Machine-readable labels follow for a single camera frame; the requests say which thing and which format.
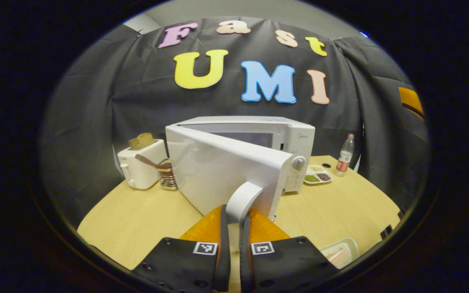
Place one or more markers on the white divided snack dish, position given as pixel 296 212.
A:
pixel 318 177

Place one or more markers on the white microwave oven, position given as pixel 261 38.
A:
pixel 218 171

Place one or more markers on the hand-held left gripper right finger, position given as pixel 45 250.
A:
pixel 245 260

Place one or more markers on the clear plastic water bottle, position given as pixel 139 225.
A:
pixel 344 162

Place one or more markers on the brown bread slice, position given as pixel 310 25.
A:
pixel 141 141

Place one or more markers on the white toaster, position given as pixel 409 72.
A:
pixel 141 167

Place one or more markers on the brown wooden spoon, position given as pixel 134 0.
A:
pixel 149 161

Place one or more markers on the black table edge bracket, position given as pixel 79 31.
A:
pixel 386 232
pixel 401 212

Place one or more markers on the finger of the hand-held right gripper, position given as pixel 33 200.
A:
pixel 410 97

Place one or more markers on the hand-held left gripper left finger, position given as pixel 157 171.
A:
pixel 223 252

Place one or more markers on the black backdrop cloth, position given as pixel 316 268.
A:
pixel 136 101

